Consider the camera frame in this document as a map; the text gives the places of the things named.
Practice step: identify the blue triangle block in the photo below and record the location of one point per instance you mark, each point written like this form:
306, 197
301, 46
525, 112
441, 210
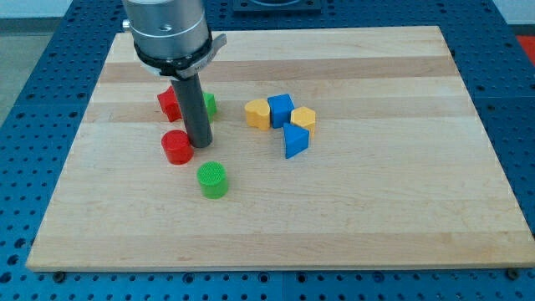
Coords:
296, 139

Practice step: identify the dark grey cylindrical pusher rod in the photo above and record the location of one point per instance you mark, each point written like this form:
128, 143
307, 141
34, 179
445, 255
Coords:
193, 110

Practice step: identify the red star block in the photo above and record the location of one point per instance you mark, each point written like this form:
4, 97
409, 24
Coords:
169, 104

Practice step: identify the red cylinder block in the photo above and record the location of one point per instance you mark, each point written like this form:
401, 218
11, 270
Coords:
177, 147

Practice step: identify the green cylinder block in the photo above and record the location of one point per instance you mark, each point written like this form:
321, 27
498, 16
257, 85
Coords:
212, 178

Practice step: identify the yellow hexagon block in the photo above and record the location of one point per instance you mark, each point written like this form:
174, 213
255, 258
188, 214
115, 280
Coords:
304, 117

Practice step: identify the wooden board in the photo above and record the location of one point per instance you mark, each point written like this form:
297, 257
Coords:
400, 173

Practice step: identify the green block behind rod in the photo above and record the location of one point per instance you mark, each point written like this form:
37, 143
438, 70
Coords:
211, 105

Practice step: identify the blue cube block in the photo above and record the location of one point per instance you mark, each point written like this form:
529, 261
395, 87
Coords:
281, 107

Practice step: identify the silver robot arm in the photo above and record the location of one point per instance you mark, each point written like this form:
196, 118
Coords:
167, 29

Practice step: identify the yellow heart block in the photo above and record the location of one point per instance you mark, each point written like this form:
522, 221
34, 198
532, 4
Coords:
258, 113

